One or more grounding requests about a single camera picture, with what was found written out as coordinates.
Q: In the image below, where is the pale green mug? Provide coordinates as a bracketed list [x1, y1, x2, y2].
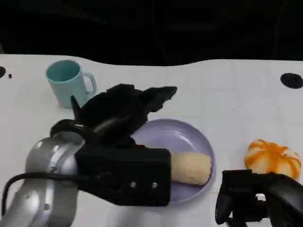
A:
[45, 60, 97, 109]

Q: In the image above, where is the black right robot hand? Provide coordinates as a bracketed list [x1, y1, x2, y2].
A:
[214, 169, 303, 227]

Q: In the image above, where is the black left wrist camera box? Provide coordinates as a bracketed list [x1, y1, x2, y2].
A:
[75, 143, 172, 207]

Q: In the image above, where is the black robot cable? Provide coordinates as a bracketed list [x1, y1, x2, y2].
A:
[50, 119, 100, 144]
[1, 172, 112, 216]

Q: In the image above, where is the beige towel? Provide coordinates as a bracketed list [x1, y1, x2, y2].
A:
[170, 152, 212, 185]

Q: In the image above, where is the lilac plate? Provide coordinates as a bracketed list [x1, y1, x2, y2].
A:
[131, 118, 216, 203]

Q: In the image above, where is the large black table grommet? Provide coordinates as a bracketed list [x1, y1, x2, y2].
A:
[280, 73, 303, 89]

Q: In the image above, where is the orange and white bread roll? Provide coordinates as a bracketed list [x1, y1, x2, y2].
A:
[244, 139, 302, 179]

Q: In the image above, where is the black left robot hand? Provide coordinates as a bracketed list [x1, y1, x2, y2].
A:
[75, 83, 178, 148]

